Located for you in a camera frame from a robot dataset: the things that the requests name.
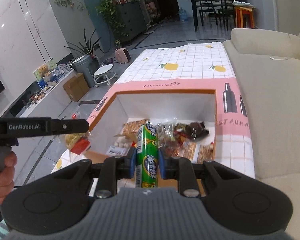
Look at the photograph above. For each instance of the white round rolling stool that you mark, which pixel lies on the white round rolling stool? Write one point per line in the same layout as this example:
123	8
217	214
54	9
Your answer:
104	75

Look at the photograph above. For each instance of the person left hand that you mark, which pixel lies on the person left hand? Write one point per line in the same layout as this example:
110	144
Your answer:
7	175

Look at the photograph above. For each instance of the brown cardboard box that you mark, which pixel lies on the brown cardboard box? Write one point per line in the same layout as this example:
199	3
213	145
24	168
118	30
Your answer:
76	87

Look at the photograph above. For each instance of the black dining table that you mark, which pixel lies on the black dining table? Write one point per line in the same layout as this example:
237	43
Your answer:
219	10

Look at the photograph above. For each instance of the pink small heater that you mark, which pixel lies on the pink small heater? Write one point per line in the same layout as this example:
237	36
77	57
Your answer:
122	55

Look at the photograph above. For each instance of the teddy bear calendar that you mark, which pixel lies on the teddy bear calendar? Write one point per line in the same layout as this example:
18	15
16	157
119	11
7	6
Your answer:
45	69

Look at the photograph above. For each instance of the beige sofa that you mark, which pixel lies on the beige sofa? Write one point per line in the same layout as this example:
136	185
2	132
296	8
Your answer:
267	68

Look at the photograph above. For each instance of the orange stool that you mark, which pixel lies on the orange stool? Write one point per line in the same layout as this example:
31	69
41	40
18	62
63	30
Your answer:
244	17

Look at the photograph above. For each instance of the lemon pattern tablecloth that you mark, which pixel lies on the lemon pattern tablecloth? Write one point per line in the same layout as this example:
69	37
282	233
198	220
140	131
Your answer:
190	67

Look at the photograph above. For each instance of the blue water jug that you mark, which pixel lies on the blue water jug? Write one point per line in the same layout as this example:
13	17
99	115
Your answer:
182	15

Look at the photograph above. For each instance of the white clear snack packet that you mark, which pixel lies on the white clear snack packet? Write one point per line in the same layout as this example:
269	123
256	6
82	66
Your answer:
120	146

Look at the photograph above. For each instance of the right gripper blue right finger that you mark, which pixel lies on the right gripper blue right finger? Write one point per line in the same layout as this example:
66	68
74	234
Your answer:
181	170

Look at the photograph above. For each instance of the potted plant grey pot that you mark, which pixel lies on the potted plant grey pot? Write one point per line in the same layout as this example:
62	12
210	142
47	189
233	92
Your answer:
86	61

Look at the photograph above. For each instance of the white tv console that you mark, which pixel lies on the white tv console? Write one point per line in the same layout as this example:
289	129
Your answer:
51	105

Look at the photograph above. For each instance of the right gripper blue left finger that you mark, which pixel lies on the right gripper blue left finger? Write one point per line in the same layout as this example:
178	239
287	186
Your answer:
114	169

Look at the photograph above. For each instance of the red braised meat packet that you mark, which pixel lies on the red braised meat packet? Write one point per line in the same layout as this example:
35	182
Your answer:
181	148

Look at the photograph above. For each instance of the dark green cabinet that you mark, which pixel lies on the dark green cabinet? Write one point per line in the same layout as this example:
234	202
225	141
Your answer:
132	17

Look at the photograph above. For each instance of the black snack packet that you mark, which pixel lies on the black snack packet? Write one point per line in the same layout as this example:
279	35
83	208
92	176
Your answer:
191	131

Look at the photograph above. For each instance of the green sausage snack tube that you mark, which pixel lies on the green sausage snack tube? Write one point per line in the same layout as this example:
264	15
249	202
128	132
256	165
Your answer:
147	156

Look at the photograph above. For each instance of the brown nut snack packet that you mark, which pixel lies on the brown nut snack packet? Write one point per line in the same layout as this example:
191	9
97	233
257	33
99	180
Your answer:
205	153

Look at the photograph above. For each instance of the orange cardboard box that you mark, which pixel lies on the orange cardboard box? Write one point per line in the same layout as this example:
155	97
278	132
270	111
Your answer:
160	107

